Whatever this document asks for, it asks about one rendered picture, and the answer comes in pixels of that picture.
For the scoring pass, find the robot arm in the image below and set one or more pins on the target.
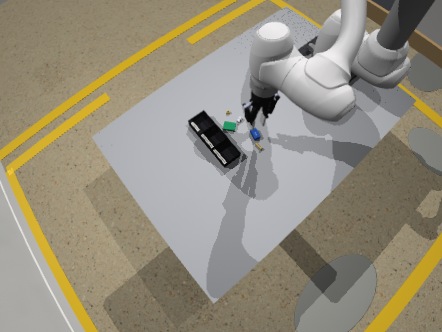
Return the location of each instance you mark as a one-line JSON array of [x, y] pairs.
[[319, 83]]

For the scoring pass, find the black three-compartment bin rack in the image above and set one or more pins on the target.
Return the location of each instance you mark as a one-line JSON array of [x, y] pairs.
[[214, 138]]

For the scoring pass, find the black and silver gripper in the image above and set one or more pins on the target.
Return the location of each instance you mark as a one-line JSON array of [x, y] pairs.
[[256, 103]]

